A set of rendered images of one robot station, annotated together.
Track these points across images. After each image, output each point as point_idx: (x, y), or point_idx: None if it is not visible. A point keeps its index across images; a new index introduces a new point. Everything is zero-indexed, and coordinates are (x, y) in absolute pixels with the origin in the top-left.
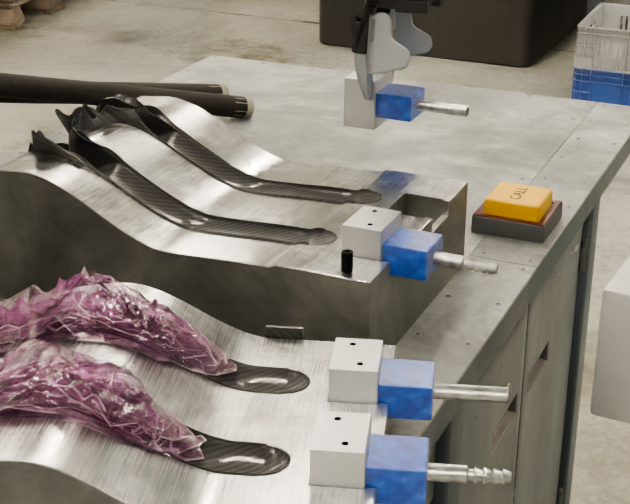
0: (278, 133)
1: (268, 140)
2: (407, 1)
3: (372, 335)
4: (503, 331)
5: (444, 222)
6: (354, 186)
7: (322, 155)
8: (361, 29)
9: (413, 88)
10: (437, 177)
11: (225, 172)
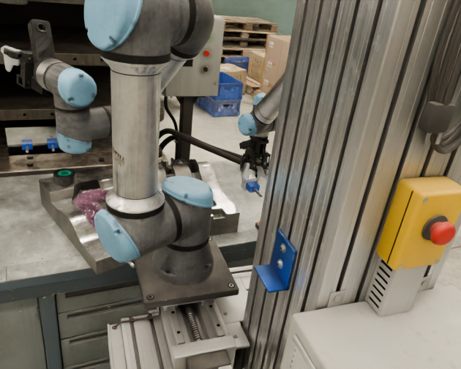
0: (265, 182)
1: (259, 183)
2: (250, 162)
3: None
4: (223, 250)
5: (222, 218)
6: (217, 201)
7: (263, 192)
8: (241, 165)
9: (256, 184)
10: (236, 208)
11: None
